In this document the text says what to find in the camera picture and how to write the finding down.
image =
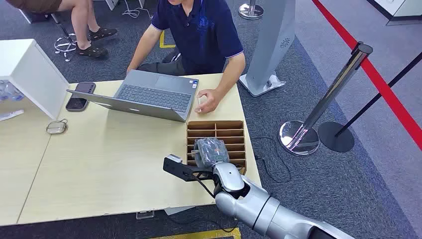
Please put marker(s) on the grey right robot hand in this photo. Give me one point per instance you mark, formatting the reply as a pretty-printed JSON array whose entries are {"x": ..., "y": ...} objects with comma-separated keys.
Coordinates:
[{"x": 211, "y": 152}]

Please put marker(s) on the person's left hand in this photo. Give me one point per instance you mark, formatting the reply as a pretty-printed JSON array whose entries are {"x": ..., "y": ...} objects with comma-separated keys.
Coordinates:
[{"x": 208, "y": 100}]

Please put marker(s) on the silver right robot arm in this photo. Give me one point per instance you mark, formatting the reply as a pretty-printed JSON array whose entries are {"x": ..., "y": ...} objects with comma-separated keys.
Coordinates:
[{"x": 257, "y": 204}]

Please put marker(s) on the person's left forearm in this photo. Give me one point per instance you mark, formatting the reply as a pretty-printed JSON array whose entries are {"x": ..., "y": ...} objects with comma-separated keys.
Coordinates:
[{"x": 229, "y": 76}]

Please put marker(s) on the person's right forearm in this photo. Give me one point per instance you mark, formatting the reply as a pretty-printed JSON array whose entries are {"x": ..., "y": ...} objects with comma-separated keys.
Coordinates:
[{"x": 137, "y": 57}]

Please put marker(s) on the person seated at desk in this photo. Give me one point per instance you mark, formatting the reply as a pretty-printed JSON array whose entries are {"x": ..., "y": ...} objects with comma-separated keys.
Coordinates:
[{"x": 197, "y": 36}]

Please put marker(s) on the person on stool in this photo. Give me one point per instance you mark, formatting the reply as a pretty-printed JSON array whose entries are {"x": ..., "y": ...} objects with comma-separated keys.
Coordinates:
[{"x": 80, "y": 19}]

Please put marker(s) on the brown cardboard slot organizer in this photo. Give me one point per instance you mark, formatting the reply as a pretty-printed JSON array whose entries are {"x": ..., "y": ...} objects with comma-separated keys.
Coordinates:
[{"x": 227, "y": 129}]

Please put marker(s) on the grey open laptop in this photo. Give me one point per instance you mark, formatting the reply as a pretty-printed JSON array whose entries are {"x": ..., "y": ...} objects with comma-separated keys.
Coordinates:
[{"x": 155, "y": 96}]

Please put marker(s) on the grey kiosk stand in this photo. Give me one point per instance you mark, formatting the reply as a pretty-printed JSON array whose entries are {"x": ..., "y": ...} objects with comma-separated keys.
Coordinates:
[{"x": 273, "y": 39}]

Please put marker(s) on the chrome stanchion base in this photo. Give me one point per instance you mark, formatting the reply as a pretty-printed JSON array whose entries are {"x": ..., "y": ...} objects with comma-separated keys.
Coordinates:
[{"x": 250, "y": 11}]

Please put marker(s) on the dark smartphone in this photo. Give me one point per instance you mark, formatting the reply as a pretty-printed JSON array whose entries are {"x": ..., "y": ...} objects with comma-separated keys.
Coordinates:
[{"x": 76, "y": 104}]

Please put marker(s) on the chrome stool base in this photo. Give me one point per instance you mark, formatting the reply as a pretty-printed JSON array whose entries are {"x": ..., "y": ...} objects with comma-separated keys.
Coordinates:
[{"x": 65, "y": 44}]

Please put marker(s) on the white box shelf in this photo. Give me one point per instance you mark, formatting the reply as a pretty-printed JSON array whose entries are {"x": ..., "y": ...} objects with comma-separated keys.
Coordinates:
[{"x": 33, "y": 72}]

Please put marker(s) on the red barrier belt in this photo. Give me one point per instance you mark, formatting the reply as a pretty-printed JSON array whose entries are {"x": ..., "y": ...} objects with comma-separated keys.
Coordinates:
[{"x": 389, "y": 95}]

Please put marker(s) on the white flat packet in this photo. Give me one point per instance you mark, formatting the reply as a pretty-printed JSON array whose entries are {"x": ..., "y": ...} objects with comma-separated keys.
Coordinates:
[{"x": 11, "y": 115}]

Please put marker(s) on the white cabinet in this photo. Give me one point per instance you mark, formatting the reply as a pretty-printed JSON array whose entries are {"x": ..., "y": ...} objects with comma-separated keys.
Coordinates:
[{"x": 405, "y": 6}]

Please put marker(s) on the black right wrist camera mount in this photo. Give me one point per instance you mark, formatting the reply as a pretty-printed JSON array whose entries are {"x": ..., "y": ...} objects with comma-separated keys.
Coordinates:
[{"x": 175, "y": 168}]

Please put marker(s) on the clear desk bracket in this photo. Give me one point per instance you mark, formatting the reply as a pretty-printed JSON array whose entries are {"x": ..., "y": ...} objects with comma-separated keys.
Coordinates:
[{"x": 145, "y": 215}]

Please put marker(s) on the chrome stanchion post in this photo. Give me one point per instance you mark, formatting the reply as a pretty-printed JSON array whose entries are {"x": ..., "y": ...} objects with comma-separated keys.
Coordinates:
[{"x": 333, "y": 89}]

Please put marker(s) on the black stanchion post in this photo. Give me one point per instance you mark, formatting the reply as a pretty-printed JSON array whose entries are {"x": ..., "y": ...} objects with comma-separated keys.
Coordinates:
[{"x": 336, "y": 137}]

